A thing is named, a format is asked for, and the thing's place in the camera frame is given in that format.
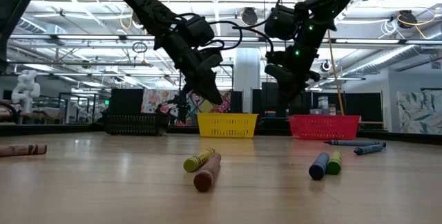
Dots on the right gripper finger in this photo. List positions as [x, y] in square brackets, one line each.
[283, 101]
[293, 96]

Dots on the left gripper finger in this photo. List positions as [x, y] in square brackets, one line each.
[202, 90]
[214, 91]

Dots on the black background robot arm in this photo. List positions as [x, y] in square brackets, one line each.
[181, 108]

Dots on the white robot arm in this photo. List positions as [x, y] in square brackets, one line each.
[26, 89]

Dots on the colourful patchwork quilt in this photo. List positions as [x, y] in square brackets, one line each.
[203, 110]

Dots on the black cabinet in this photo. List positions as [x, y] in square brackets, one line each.
[262, 103]

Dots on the stack of storage boxes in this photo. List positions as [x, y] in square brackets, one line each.
[324, 104]

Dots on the white pillar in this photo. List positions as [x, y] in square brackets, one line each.
[247, 79]

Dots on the yellow plastic basket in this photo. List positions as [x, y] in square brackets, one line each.
[227, 125]

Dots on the red plastic basket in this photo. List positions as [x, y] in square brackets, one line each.
[324, 127]

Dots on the floral print cloth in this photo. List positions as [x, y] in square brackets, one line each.
[152, 99]

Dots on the black partition panel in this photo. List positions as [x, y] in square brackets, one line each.
[362, 104]
[126, 101]

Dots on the green crayon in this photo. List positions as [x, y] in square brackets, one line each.
[198, 160]
[335, 163]

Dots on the black plastic basket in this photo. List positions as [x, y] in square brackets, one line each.
[131, 124]

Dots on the brown crayon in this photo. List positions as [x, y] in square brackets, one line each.
[207, 174]
[22, 150]

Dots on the leaf print cloth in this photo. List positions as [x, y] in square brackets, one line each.
[419, 111]

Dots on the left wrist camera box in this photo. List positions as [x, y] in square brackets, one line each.
[210, 61]

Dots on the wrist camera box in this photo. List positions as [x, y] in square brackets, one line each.
[210, 61]
[276, 68]

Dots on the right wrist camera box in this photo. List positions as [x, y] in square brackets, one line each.
[276, 68]

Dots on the grey ventilation duct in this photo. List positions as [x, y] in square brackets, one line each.
[397, 54]
[38, 27]

